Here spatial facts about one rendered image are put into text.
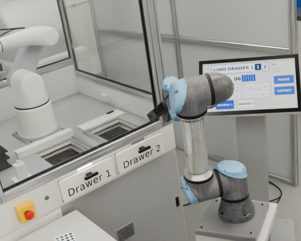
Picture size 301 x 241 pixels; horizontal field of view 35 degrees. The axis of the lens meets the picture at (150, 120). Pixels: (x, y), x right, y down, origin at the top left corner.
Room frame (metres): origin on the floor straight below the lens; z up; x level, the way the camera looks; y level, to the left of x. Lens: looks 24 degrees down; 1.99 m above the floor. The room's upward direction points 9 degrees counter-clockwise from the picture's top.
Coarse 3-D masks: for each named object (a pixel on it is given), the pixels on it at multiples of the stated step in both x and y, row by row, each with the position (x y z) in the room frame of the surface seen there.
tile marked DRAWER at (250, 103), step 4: (240, 100) 2.27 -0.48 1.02; (244, 100) 2.26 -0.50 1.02; (248, 100) 2.25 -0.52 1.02; (252, 100) 2.25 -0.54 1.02; (240, 104) 2.25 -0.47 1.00; (244, 104) 2.25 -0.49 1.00; (248, 104) 2.24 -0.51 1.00; (252, 104) 2.24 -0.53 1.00; (240, 108) 2.24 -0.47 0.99; (244, 108) 2.24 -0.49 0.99
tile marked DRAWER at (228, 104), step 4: (228, 100) 2.28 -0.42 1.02; (232, 100) 2.28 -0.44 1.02; (220, 104) 2.28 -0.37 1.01; (224, 104) 2.28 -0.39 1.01; (228, 104) 2.27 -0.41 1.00; (232, 104) 2.27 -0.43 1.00; (216, 108) 2.28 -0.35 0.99; (220, 108) 2.27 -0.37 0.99; (224, 108) 2.26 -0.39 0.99; (228, 108) 2.26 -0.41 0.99; (232, 108) 2.25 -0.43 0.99
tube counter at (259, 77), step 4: (236, 76) 2.35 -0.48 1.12; (240, 76) 2.35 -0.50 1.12; (244, 76) 2.34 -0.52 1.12; (248, 76) 2.34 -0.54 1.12; (252, 76) 2.33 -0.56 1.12; (256, 76) 2.32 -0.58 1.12; (260, 76) 2.32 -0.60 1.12; (264, 76) 2.31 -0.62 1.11; (268, 76) 2.31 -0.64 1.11; (236, 80) 2.34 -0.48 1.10; (240, 80) 2.33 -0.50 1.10; (244, 80) 2.33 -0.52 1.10; (248, 80) 2.32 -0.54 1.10; (252, 80) 2.32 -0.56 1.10; (256, 80) 2.31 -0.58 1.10; (260, 80) 2.30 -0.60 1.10; (264, 80) 2.30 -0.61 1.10; (268, 80) 2.29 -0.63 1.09
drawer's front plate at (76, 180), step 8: (104, 160) 2.01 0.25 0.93; (112, 160) 2.03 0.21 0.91; (88, 168) 1.95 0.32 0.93; (96, 168) 1.98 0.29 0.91; (104, 168) 2.00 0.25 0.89; (112, 168) 2.02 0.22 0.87; (72, 176) 1.90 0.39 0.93; (80, 176) 1.92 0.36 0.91; (96, 176) 1.97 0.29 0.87; (104, 176) 1.99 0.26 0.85; (112, 176) 2.02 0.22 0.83; (64, 184) 1.88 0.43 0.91; (72, 184) 1.90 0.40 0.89; (80, 184) 1.92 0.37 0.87; (96, 184) 1.97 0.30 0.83; (64, 192) 1.87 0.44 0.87; (72, 192) 1.89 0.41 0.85; (80, 192) 1.91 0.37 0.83; (64, 200) 1.87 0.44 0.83
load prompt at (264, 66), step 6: (216, 66) 2.42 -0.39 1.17; (222, 66) 2.41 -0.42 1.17; (228, 66) 2.40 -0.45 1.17; (234, 66) 2.39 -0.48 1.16; (240, 66) 2.38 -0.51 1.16; (246, 66) 2.37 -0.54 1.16; (252, 66) 2.36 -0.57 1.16; (258, 66) 2.35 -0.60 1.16; (264, 66) 2.34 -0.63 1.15; (216, 72) 2.40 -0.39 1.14; (222, 72) 2.39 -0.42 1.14; (228, 72) 2.38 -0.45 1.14; (234, 72) 2.37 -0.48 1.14; (240, 72) 2.36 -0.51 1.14
